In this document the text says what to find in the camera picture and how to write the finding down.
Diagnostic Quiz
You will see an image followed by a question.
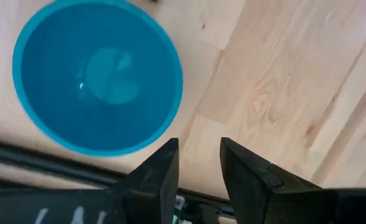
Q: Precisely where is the black aluminium table frame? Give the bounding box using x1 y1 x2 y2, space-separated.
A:
0 138 237 218

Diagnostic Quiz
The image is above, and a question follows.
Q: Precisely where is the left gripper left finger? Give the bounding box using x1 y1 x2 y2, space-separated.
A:
108 138 180 224

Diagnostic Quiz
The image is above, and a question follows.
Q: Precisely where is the teal bowl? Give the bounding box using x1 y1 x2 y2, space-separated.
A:
11 0 184 157

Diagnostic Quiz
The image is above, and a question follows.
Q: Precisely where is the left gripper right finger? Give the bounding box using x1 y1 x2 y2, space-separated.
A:
219 137 338 224

